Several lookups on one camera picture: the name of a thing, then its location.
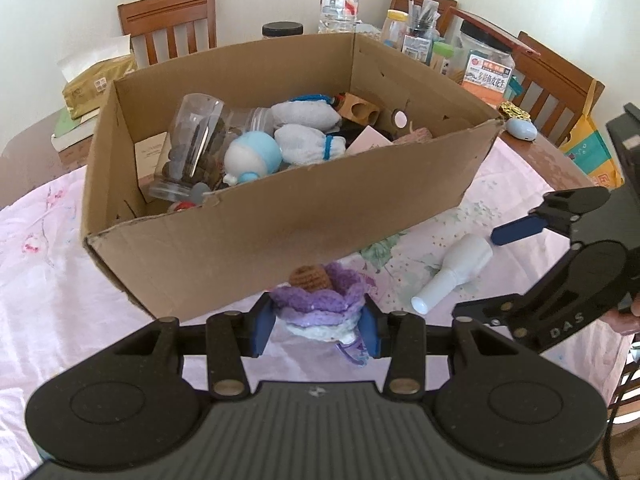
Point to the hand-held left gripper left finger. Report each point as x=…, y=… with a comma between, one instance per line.
x=262, y=322

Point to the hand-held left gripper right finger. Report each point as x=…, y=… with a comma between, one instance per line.
x=369, y=327

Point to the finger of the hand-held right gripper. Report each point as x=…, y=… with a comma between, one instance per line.
x=490, y=310
x=517, y=230

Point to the white plastic spray bottle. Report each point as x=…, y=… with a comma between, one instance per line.
x=452, y=272

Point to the purple crochet flower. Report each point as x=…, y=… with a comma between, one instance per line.
x=320, y=305

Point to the brown cardboard box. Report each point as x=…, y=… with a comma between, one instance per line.
x=280, y=220

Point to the blue white round doll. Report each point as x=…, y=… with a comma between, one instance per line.
x=252, y=155

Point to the clear plastic cup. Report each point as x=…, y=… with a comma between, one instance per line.
x=192, y=145

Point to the beige carton package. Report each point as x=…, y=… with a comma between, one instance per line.
x=150, y=165

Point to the person's right hand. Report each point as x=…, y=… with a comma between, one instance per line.
x=629, y=321

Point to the clear purple plastic charm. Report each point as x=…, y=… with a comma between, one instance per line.
x=352, y=350

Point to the light blue oval device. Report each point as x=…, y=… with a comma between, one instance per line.
x=521, y=130

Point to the yellow green shopping bag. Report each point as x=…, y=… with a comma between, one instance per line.
x=595, y=152

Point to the gold lattice trinket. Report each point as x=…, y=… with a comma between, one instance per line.
x=514, y=110

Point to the pink knitted item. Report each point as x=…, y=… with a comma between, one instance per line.
x=414, y=136

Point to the small red white trinket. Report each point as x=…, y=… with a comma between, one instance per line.
x=182, y=206

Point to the clear jar with orange label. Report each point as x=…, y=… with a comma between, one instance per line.
x=487, y=67

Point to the pink paper card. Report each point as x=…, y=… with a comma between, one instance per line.
x=370, y=141

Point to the green-capped small container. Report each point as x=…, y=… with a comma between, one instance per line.
x=444, y=57

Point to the wooden block with holes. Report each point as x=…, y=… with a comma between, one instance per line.
x=361, y=109

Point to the red-framed black board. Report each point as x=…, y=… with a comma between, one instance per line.
x=495, y=27

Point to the pink floral tablecloth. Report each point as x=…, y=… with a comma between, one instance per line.
x=50, y=285

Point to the clear pen holder with stationery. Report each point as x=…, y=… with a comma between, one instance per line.
x=420, y=30

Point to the yellow-lidded clear jar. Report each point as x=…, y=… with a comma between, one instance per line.
x=395, y=27

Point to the golden tissue pack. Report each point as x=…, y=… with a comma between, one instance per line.
x=95, y=82

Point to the black-lidded glass jar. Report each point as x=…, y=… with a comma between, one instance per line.
x=282, y=30

